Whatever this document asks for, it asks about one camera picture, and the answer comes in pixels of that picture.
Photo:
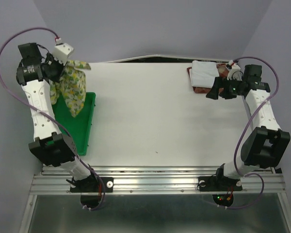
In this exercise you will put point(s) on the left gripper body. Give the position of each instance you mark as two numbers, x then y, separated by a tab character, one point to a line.
55	68

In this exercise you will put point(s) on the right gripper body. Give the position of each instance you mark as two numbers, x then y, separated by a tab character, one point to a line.
231	88

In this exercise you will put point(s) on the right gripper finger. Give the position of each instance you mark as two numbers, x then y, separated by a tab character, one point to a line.
218	83
213	93

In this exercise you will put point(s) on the white skirt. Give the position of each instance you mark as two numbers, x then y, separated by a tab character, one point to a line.
203	74

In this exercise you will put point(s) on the yellow floral skirt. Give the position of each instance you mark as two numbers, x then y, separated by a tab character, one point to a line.
71	86

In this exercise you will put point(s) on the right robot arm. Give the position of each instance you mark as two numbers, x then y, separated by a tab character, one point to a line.
265	145

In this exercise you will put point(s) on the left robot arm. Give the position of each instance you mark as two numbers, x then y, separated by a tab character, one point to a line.
50	146

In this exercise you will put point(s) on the green plastic tray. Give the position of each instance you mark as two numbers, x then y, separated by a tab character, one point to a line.
79	127

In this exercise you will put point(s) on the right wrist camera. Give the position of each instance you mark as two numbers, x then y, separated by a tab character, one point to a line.
234	71

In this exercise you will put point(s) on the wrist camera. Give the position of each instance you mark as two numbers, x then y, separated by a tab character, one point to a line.
62	51
234	71

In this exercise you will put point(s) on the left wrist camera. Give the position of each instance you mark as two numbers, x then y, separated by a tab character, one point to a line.
62	51

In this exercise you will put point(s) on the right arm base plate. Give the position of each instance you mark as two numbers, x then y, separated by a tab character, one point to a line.
212	184

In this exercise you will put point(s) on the aluminium rail frame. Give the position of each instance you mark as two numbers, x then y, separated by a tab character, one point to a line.
155	137

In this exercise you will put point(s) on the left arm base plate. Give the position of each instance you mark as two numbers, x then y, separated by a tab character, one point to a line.
91	186

